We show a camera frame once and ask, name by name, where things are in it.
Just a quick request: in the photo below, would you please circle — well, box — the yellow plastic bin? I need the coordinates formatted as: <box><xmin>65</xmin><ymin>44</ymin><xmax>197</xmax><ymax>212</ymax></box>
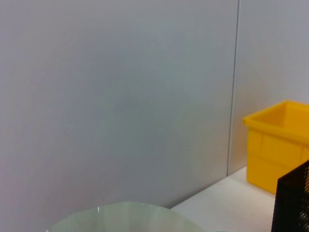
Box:
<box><xmin>242</xmin><ymin>100</ymin><xmax>309</xmax><ymax>195</ymax></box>

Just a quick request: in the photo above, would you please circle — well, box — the black mesh pen holder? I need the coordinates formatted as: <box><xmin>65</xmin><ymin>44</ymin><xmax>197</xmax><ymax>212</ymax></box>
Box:
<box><xmin>271</xmin><ymin>159</ymin><xmax>309</xmax><ymax>232</ymax></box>

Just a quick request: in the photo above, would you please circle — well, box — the translucent green fruit plate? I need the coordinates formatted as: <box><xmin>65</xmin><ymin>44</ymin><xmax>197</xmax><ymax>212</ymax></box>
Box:
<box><xmin>47</xmin><ymin>202</ymin><xmax>206</xmax><ymax>232</ymax></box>

